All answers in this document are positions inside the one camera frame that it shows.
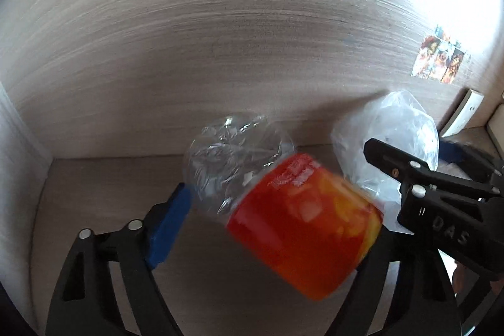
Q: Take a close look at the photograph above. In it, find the colourful sticker strip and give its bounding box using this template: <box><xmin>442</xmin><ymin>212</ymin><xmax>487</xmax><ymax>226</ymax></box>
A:
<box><xmin>413</xmin><ymin>25</ymin><xmax>472</xmax><ymax>85</ymax></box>

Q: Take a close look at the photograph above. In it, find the clear bottle orange yellow label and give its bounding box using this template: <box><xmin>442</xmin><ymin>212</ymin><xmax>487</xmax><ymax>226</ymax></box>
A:
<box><xmin>184</xmin><ymin>115</ymin><xmax>384</xmax><ymax>301</ymax></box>

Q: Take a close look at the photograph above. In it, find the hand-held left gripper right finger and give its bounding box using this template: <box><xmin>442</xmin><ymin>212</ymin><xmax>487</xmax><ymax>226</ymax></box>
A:
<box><xmin>327</xmin><ymin>226</ymin><xmax>461</xmax><ymax>336</ymax></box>

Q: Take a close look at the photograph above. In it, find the clear plastic bag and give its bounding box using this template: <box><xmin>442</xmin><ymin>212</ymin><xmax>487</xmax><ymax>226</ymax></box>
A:
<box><xmin>331</xmin><ymin>90</ymin><xmax>440</xmax><ymax>233</ymax></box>

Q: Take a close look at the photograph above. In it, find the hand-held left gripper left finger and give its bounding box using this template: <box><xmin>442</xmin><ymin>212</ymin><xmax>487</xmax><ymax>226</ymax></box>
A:
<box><xmin>47</xmin><ymin>182</ymin><xmax>193</xmax><ymax>336</ymax></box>

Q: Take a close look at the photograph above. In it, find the white wall socket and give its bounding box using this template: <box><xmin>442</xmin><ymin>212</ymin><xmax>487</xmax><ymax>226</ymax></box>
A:
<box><xmin>439</xmin><ymin>88</ymin><xmax>485</xmax><ymax>138</ymax></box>

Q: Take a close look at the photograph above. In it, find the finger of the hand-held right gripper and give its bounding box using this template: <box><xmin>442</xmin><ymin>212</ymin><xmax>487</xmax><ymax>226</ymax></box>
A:
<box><xmin>363</xmin><ymin>138</ymin><xmax>504</xmax><ymax>282</ymax></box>
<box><xmin>439</xmin><ymin>141</ymin><xmax>504</xmax><ymax>187</ymax></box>

